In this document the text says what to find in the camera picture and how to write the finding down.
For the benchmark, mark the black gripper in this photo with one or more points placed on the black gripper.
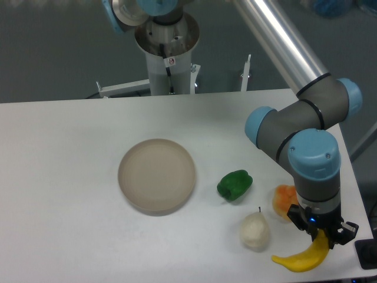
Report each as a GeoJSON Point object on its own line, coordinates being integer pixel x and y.
{"type": "Point", "coordinates": [323, 215]}

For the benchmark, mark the yellow banana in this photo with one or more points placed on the yellow banana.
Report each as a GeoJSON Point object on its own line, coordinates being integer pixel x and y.
{"type": "Point", "coordinates": [309, 259]}

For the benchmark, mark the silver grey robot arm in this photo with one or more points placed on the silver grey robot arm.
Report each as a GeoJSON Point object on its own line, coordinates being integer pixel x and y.
{"type": "Point", "coordinates": [296, 137]}

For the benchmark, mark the orange peach fruit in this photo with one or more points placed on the orange peach fruit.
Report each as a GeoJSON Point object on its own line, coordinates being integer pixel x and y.
{"type": "Point", "coordinates": [284, 196]}

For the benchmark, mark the black device at edge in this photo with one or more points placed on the black device at edge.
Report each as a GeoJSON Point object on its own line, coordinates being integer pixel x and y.
{"type": "Point", "coordinates": [366, 251]}

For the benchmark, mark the white pear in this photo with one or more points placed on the white pear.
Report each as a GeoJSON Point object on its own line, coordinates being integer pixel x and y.
{"type": "Point", "coordinates": [254, 231]}

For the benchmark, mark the green bell pepper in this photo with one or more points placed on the green bell pepper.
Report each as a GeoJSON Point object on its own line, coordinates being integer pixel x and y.
{"type": "Point", "coordinates": [234, 185]}

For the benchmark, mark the beige round plate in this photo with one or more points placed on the beige round plate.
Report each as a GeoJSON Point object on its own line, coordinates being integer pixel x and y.
{"type": "Point", "coordinates": [157, 176]}

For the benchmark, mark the blue object top right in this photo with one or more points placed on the blue object top right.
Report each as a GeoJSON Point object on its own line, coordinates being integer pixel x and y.
{"type": "Point", "coordinates": [331, 8]}

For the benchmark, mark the grey metal frame leg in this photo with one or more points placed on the grey metal frame leg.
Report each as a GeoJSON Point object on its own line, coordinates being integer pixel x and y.
{"type": "Point", "coordinates": [366, 140]}

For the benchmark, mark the white metal bracket right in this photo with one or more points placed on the white metal bracket right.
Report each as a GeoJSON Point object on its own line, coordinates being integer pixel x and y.
{"type": "Point", "coordinates": [246, 74]}

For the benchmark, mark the white metal bracket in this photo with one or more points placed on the white metal bracket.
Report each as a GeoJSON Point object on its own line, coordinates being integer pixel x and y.
{"type": "Point", "coordinates": [123, 90]}
{"type": "Point", "coordinates": [246, 74]}

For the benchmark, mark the white metal bracket left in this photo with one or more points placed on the white metal bracket left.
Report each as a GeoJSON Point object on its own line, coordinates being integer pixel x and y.
{"type": "Point", "coordinates": [123, 90]}

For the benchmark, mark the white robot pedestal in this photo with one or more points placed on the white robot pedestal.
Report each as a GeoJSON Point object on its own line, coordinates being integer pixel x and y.
{"type": "Point", "coordinates": [168, 49]}

